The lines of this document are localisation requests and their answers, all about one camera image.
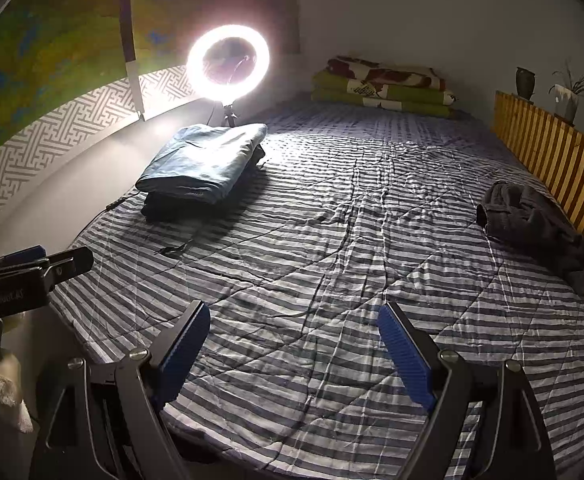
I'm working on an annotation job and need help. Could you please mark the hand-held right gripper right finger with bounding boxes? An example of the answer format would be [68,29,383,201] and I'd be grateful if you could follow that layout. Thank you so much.
[377,301,557,480]

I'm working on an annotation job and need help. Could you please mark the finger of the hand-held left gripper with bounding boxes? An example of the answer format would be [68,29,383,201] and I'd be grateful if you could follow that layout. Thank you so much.
[42,246,94,289]
[0,245,48,275]

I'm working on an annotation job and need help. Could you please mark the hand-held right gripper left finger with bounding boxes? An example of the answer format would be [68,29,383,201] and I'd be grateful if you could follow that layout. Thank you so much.
[29,300,211,480]

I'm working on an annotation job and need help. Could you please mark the blue jeans pants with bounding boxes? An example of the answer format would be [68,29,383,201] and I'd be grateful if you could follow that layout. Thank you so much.
[136,122,269,206]

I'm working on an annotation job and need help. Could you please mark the dark crumpled pants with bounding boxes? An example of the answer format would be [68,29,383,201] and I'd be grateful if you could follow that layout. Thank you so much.
[476,180,584,293]

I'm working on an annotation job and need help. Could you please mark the white cloth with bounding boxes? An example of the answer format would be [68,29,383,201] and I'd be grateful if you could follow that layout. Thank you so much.
[0,350,34,433]

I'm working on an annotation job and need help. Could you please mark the stack of folded clothes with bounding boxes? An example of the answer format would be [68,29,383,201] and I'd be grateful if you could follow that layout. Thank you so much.
[142,145,267,224]

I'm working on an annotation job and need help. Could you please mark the striped bed blanket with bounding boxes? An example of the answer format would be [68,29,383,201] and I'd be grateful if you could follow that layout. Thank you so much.
[49,95,584,480]

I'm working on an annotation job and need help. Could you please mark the dark and white hanging strip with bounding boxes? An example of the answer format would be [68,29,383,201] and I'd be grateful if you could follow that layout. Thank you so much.
[118,0,146,122]

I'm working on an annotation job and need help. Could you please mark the small light tripod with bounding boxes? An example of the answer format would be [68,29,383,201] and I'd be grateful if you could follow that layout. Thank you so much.
[219,100,240,128]

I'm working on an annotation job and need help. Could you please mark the yellow wooden slatted headboard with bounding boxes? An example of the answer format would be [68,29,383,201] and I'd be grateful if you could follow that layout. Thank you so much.
[494,90,584,271]

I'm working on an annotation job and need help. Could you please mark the dark vase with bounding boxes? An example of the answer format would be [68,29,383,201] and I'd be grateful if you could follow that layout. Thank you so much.
[516,66,536,101]

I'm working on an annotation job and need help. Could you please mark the potted plant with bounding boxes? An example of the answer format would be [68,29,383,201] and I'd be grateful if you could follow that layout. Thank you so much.
[549,60,584,123]

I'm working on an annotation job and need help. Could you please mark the green wall tapestry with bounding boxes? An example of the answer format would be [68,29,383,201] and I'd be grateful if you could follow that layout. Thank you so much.
[0,0,300,171]

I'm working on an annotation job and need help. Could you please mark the ring light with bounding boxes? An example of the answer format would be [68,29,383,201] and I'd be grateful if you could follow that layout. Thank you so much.
[186,26,271,103]

